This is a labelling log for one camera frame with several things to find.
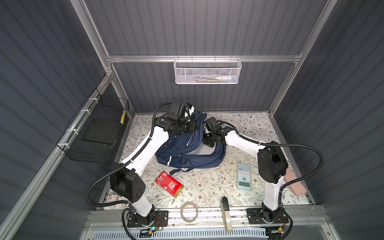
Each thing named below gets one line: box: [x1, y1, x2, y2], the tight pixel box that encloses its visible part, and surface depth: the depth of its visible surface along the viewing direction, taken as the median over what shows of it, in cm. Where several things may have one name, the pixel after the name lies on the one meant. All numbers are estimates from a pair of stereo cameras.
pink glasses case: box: [283, 167, 307, 196], surface depth 81 cm
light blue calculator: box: [237, 162, 252, 191], surface depth 86 cm
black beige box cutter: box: [221, 196, 233, 232], surface depth 74 cm
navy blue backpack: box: [155, 112, 227, 175], surface depth 87 cm
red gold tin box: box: [155, 171, 184, 198], surface depth 86 cm
